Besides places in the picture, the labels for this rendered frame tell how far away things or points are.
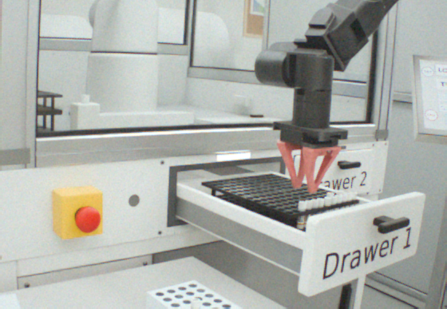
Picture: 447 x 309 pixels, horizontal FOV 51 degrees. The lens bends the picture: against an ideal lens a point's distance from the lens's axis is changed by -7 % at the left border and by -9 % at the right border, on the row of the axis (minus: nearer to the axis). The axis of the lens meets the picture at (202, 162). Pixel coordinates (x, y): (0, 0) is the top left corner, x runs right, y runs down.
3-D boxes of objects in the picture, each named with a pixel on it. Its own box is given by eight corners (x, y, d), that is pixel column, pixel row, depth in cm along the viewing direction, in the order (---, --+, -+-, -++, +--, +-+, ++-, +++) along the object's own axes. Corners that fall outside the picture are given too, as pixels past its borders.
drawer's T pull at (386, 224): (409, 226, 71) (411, 217, 70) (382, 235, 66) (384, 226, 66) (389, 219, 73) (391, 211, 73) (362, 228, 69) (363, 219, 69)
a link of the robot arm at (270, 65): (336, 6, 70) (357, 45, 75) (278, 7, 79) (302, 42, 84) (300, 65, 67) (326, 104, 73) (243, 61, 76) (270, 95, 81)
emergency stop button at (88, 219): (102, 232, 74) (102, 207, 74) (78, 235, 72) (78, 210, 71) (94, 226, 77) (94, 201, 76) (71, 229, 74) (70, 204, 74)
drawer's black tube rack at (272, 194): (354, 235, 85) (359, 199, 84) (286, 255, 75) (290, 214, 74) (269, 204, 103) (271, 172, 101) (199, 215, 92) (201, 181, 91)
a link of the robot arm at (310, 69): (319, 49, 67) (342, 51, 71) (282, 46, 73) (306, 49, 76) (316, 97, 69) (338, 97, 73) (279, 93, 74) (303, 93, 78)
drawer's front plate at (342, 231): (415, 254, 81) (425, 193, 79) (306, 298, 64) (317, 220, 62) (407, 251, 83) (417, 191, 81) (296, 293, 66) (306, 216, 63)
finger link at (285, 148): (301, 182, 81) (306, 124, 79) (334, 192, 75) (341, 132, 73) (271, 187, 77) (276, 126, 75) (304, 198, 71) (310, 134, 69)
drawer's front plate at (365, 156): (369, 192, 125) (375, 149, 123) (294, 207, 108) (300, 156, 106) (365, 190, 126) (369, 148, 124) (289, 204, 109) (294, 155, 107)
